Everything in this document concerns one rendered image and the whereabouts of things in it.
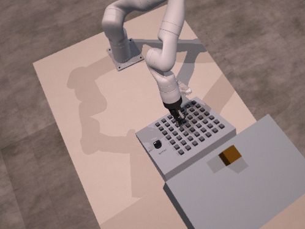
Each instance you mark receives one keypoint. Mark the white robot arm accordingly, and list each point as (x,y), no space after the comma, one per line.
(158,62)

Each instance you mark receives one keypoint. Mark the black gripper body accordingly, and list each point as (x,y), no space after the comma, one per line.
(175,105)

